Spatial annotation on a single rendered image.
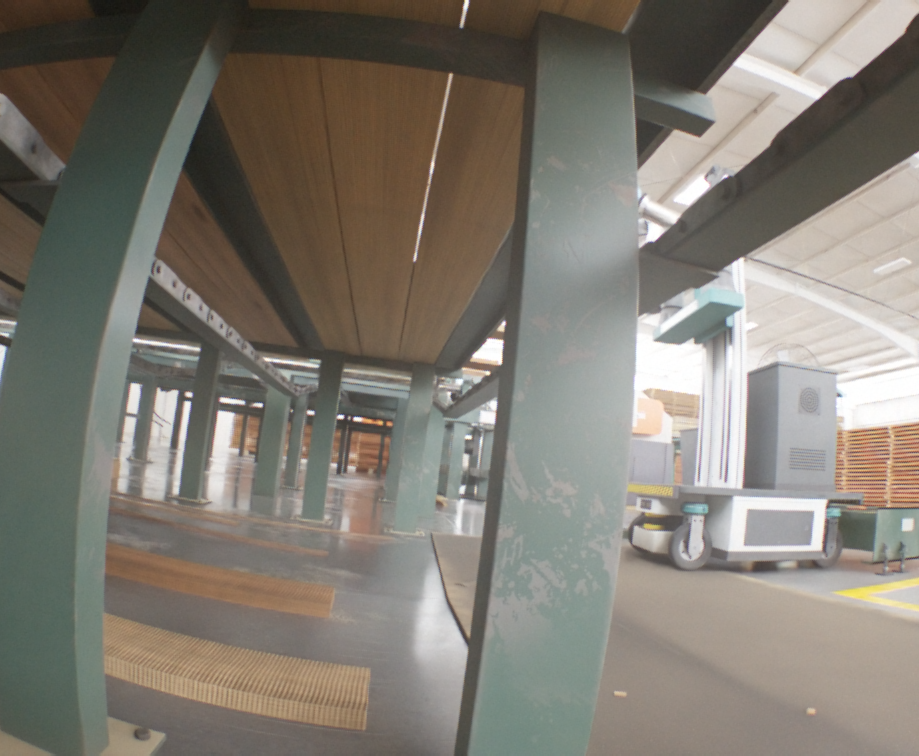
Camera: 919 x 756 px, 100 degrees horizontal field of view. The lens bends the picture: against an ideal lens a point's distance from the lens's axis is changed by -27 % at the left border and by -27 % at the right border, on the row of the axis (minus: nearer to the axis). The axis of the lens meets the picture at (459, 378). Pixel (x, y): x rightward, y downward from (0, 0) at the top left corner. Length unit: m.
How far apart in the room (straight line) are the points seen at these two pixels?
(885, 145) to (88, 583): 0.63
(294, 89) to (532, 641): 0.69
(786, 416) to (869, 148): 1.95
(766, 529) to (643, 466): 5.44
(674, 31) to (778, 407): 1.78
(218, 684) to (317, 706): 0.12
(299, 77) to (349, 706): 0.77
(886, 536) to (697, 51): 2.07
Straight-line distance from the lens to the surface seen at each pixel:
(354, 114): 0.77
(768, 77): 9.78
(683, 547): 2.05
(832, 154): 0.35
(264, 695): 0.65
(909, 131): 0.34
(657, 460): 7.56
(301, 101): 0.77
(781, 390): 2.26
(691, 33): 0.67
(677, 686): 0.87
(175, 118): 0.51
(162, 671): 0.68
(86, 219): 0.49
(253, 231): 1.34
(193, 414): 2.51
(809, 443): 2.32
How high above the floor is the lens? 0.32
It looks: 10 degrees up
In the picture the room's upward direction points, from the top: 7 degrees clockwise
